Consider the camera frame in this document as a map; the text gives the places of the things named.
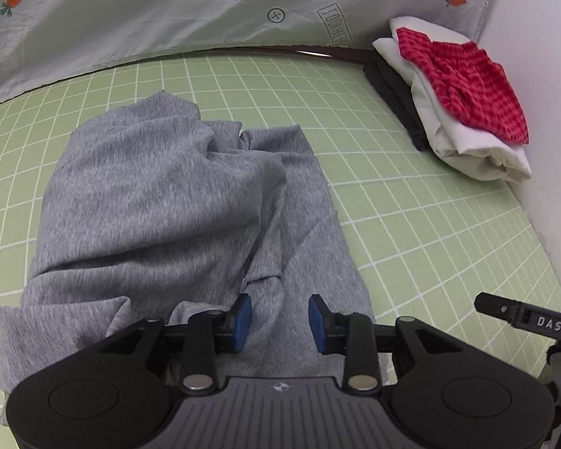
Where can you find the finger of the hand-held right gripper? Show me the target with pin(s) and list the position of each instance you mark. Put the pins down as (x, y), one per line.
(519, 315)

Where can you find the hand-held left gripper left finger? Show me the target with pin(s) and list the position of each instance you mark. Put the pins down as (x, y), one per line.
(243, 323)

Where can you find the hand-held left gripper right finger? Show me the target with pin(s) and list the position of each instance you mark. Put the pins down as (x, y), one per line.
(318, 325)

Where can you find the grey sweatshirt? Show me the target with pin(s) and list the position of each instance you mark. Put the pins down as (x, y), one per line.
(168, 196)

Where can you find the white folded cloth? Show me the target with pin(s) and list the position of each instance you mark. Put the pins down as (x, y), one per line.
(472, 154)

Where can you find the black folded cloth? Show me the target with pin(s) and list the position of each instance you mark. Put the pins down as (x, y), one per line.
(402, 103)

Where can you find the red checked shorts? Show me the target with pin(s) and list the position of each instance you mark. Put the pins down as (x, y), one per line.
(463, 84)

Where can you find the pale grey printed quilt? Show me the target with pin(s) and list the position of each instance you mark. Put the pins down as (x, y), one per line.
(168, 4)

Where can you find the dark brown bed rail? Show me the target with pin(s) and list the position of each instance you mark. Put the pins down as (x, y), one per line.
(285, 50)

